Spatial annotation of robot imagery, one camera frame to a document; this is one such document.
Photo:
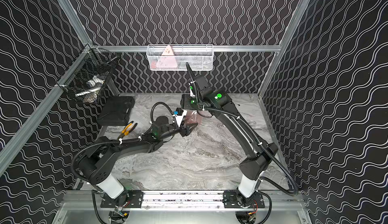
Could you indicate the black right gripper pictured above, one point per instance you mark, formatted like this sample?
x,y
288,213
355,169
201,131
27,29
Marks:
x,y
184,102

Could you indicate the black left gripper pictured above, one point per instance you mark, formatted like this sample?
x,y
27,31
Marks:
x,y
184,128

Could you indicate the pink transparent spray bottle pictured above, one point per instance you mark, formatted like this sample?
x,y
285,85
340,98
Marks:
x,y
192,118

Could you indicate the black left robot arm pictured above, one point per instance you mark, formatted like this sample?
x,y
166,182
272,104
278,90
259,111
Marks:
x,y
94,163

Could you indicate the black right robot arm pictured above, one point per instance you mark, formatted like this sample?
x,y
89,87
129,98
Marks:
x,y
259,153

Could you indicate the pink triangle card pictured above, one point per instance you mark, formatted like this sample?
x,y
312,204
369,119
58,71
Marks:
x,y
167,60

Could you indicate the black plastic case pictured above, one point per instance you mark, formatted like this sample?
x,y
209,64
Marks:
x,y
116,111

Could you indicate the white items in basket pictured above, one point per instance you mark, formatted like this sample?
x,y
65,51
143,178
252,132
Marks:
x,y
90,94

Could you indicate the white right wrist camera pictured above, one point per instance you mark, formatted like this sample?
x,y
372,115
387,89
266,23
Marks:
x,y
192,92

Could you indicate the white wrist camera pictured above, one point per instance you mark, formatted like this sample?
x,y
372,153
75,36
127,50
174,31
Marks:
x,y
192,92
179,115

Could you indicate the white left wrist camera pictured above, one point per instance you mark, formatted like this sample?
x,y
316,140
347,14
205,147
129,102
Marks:
x,y
179,115

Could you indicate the clear plastic wall basket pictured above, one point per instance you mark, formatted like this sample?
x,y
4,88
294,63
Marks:
x,y
200,57

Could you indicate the yellow handled pliers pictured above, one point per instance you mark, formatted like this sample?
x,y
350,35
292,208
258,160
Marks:
x,y
128,129

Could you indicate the black wire mesh basket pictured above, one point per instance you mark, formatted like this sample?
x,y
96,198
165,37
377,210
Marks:
x,y
97,62

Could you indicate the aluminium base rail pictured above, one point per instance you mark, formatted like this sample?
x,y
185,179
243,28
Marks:
x,y
183,201

